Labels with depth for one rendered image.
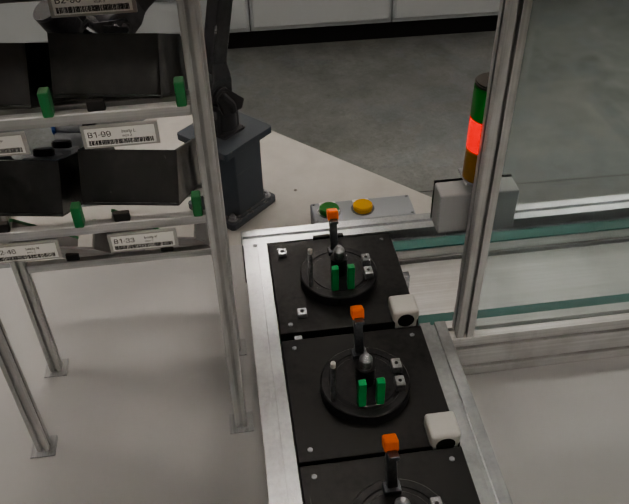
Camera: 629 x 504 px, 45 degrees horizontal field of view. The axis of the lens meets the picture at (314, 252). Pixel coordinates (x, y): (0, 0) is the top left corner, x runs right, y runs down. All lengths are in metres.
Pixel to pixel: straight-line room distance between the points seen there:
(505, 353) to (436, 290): 0.18
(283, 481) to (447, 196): 0.48
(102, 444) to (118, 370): 0.16
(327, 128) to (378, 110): 0.30
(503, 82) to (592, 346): 0.59
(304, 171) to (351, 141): 1.73
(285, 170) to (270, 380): 0.74
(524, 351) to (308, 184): 0.69
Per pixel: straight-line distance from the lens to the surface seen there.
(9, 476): 1.34
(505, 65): 1.00
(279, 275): 1.39
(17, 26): 4.48
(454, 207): 1.15
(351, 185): 1.79
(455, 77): 4.15
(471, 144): 1.10
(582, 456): 1.32
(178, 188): 1.01
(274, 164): 1.87
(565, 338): 1.39
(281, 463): 1.14
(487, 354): 1.36
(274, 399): 1.21
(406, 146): 3.54
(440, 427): 1.14
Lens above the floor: 1.90
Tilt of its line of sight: 41 degrees down
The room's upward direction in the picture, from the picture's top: 1 degrees counter-clockwise
